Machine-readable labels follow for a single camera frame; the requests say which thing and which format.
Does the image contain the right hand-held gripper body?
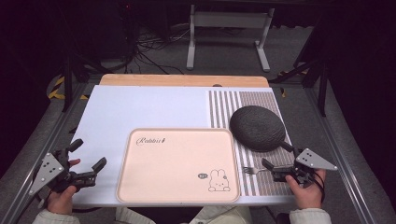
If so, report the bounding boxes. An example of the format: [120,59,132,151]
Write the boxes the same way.
[271,147,339,188]

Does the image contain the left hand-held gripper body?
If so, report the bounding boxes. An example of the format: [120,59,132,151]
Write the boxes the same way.
[28,148,97,196]

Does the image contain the silver fork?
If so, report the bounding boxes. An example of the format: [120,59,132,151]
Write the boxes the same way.
[242,166,269,175]

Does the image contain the person's left hand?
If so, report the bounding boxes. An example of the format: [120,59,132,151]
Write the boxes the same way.
[46,158,82,216]

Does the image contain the person's right hand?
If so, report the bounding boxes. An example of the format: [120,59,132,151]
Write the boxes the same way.
[285,169,327,210]

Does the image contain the dark round woven mat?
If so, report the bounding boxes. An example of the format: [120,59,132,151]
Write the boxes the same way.
[229,105,287,153]

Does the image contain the yellow black floor tape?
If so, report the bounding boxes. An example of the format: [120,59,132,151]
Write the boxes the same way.
[47,76,90,101]

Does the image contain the black stand legs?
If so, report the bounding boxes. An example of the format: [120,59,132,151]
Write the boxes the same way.
[269,57,329,118]
[61,54,106,114]

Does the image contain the white table sheet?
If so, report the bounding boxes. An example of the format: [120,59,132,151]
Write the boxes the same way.
[69,85,297,208]

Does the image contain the striped grey placemat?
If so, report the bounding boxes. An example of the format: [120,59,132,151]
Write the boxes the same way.
[207,90,295,197]

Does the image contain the pink tray with rabbit print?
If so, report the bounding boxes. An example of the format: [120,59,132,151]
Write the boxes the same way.
[116,127,241,203]

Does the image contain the grey metal stand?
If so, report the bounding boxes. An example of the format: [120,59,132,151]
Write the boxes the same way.
[186,4,276,73]

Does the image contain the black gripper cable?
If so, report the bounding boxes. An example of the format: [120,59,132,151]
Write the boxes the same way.
[312,170,327,203]

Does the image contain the aluminium frame rail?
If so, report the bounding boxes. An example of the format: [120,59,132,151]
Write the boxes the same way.
[302,87,379,224]
[0,83,94,224]

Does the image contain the black floor cables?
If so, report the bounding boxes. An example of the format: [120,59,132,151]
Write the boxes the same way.
[132,26,191,75]

